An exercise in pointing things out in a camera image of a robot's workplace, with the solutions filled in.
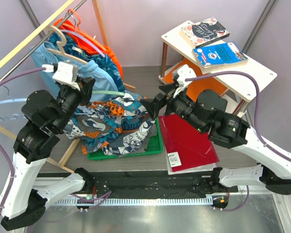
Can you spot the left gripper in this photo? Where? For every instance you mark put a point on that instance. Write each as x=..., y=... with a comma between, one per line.
x=86, y=85

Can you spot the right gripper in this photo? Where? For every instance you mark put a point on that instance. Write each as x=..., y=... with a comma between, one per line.
x=159, y=100

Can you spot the mint green hanger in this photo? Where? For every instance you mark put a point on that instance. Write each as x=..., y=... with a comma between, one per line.
x=106, y=92

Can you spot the orange teal cartoon shorts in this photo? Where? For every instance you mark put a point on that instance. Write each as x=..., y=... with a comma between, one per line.
x=116, y=126

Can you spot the light blue hanger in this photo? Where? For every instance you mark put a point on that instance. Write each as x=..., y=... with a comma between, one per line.
x=10, y=107

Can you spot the grey shorts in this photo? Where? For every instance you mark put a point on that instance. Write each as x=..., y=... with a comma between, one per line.
x=152, y=142

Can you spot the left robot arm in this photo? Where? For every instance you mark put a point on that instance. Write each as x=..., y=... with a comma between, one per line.
x=21, y=205

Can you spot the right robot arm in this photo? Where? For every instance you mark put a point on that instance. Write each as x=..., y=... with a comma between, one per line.
x=207, y=115

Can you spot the light blue shorts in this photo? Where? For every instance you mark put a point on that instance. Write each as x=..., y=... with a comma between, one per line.
x=42, y=55

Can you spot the beige hanger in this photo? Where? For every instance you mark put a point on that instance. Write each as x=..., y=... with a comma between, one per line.
x=61, y=44

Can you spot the dark teal patterned shorts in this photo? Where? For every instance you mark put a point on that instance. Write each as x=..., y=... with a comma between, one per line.
x=106, y=63

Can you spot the lilac hanger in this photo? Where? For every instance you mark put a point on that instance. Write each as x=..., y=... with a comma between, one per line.
x=85, y=40

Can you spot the orange hanger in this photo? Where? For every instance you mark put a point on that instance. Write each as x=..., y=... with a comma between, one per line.
x=76, y=17

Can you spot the orange folder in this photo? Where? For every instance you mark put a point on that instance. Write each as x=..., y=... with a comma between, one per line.
x=196, y=87

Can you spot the green plastic tray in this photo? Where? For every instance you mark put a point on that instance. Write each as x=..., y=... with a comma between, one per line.
x=99, y=155

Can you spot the red folder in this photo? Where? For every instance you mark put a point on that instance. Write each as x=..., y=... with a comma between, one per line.
x=193, y=148

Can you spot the blue cover book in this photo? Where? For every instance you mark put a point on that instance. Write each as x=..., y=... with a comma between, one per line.
x=225, y=54

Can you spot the white papers under folder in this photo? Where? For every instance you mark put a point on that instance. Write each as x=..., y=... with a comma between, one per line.
x=173, y=161

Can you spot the floral cover book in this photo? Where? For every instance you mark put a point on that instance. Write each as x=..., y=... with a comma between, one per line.
x=203, y=33

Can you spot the white two-tier side table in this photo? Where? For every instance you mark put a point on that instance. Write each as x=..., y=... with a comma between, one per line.
x=241, y=86

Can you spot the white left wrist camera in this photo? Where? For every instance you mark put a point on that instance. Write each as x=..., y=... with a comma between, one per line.
x=64, y=74

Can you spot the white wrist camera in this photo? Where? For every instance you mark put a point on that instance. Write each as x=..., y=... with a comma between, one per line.
x=179, y=77
x=64, y=74

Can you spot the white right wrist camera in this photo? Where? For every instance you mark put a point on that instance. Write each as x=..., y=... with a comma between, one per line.
x=179, y=77

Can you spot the metal clothes rail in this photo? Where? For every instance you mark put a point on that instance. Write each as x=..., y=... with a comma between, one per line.
x=28, y=39

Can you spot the wooden clothes rack frame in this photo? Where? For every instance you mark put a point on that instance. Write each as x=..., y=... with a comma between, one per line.
x=61, y=164

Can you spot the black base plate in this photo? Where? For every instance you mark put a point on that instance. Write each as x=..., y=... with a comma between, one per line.
x=162, y=186

